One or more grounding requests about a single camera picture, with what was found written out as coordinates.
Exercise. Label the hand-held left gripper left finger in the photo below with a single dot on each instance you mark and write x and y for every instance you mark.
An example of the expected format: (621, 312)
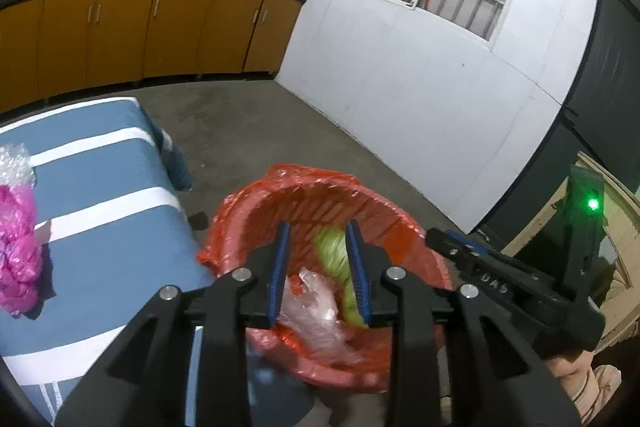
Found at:
(277, 279)

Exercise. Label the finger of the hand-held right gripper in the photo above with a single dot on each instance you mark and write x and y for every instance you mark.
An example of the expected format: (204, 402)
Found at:
(465, 249)

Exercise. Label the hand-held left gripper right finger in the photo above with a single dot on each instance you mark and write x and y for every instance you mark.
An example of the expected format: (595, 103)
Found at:
(357, 279)

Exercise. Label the pale green plastic bag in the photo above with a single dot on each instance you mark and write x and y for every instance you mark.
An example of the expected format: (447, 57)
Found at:
(332, 257)

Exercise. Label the clear plastic bag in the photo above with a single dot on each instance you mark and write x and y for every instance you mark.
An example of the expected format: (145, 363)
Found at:
(315, 312)

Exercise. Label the orange mesh waste basket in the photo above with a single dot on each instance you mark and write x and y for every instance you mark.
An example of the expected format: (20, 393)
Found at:
(320, 212)

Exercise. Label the person's right hand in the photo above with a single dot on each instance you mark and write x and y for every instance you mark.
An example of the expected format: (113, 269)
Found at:
(595, 392)

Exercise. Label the blue white striped tablecloth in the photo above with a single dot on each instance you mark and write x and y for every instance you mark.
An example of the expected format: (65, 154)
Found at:
(100, 177)

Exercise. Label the dark door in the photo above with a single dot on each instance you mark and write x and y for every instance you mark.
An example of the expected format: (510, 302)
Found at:
(615, 57)

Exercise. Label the pink plastic bag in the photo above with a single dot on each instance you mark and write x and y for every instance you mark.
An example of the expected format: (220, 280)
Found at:
(17, 252)

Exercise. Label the wooden lower cabinets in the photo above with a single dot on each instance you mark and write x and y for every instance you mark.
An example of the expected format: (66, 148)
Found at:
(175, 32)

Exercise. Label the clear bubble wrap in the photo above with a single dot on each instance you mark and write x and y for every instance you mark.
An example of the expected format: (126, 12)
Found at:
(15, 164)

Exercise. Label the cream wooden frame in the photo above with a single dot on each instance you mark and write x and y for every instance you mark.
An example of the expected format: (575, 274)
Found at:
(545, 222)

